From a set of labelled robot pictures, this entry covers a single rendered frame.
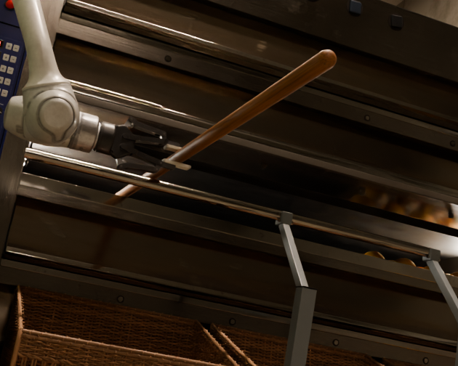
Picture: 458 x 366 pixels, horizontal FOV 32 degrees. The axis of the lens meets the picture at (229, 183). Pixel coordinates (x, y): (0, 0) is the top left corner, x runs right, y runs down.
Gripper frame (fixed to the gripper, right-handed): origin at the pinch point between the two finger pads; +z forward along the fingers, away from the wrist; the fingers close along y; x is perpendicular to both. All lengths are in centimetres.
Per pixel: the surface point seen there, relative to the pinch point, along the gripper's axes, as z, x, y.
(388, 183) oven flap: 81, -39, -20
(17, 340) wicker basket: -27, -6, 49
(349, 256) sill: 78, -54, 4
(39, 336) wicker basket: -22, -6, 48
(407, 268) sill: 101, -54, 3
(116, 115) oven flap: -9.9, -42.7, -18.7
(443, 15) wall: 341, -434, -320
